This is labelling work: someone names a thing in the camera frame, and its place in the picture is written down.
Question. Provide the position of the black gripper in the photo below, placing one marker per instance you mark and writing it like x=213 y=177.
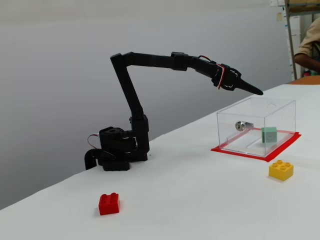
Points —
x=234 y=80

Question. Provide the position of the green lego brick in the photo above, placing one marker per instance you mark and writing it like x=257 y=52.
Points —
x=269 y=136

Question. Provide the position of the person's forearm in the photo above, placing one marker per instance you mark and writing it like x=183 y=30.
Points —
x=306 y=62

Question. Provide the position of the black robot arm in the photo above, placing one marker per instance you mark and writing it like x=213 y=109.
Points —
x=125 y=80

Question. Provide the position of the transparent plastic box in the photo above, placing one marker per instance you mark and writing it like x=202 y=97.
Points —
x=240 y=145

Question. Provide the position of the yellow lego brick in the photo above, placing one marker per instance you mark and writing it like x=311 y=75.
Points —
x=281 y=171

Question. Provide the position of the red lego brick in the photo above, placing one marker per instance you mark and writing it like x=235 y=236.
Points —
x=109 y=205

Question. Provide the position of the silver cam lock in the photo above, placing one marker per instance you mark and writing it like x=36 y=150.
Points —
x=240 y=126

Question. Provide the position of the dark bottle with red cap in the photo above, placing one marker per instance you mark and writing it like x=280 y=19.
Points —
x=306 y=73

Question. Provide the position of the orange table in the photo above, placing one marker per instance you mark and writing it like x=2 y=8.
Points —
x=310 y=80

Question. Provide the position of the red tape square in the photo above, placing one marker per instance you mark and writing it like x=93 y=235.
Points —
x=282 y=150

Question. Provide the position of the beige paper tag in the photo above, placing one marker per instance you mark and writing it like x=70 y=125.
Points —
x=279 y=17

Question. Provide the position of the white cabinet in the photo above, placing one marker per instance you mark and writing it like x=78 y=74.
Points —
x=296 y=25

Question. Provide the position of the white paper label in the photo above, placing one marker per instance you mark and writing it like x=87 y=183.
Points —
x=275 y=2

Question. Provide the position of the metal shelf rack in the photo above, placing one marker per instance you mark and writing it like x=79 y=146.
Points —
x=300 y=9

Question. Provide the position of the black table clamp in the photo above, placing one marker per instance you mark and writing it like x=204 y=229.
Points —
x=90 y=160

